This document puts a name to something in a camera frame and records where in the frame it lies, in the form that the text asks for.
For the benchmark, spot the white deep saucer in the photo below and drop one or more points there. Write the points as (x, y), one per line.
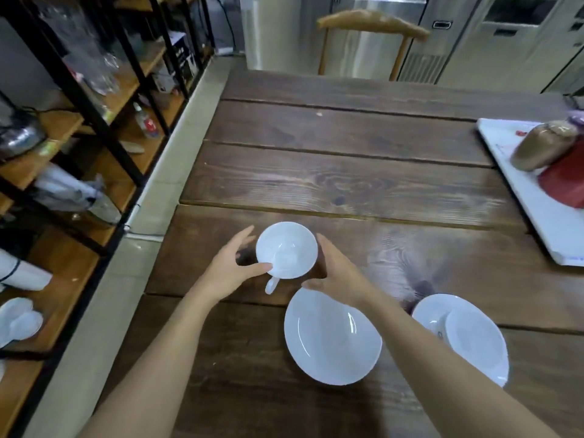
(331, 342)

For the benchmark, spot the black metal wooden shelf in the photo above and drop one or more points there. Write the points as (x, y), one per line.
(114, 145)

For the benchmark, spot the group of clear glassware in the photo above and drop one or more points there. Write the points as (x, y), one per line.
(86, 50)

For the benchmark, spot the person's left thumb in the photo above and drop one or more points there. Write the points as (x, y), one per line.
(255, 269)

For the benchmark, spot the wooden chair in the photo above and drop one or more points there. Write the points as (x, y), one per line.
(372, 22)

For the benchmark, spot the clear plastic bags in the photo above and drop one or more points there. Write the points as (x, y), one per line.
(73, 191)

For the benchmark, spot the person's right forearm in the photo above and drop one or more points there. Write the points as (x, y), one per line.
(438, 374)

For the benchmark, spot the person's right thumb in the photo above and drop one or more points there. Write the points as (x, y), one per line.
(315, 284)

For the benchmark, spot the clear plastic bottle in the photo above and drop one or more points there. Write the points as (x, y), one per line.
(146, 122)

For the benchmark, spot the stainless steel fridge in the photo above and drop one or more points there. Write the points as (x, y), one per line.
(378, 45)

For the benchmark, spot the stainless steel cabinet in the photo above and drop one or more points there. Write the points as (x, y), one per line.
(511, 40)

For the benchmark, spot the white tray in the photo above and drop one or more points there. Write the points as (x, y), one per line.
(547, 223)

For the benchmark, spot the purple packet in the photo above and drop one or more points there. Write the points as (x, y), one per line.
(577, 118)

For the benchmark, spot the person's left hand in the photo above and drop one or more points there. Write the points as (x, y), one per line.
(223, 273)

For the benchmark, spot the brown jar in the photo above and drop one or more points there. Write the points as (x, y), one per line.
(540, 148)

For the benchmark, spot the white ceramic spoons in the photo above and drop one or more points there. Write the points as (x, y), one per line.
(18, 321)

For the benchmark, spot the steel pot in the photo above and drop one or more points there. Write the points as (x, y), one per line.
(18, 136)

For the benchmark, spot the white appliance box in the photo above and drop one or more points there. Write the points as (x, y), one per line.
(180, 59)

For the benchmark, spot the person's right hand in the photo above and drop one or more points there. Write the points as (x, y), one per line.
(344, 282)

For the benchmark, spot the person's left forearm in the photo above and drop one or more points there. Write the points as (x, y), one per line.
(155, 369)

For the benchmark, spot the red container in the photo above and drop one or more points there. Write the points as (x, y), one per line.
(565, 177)

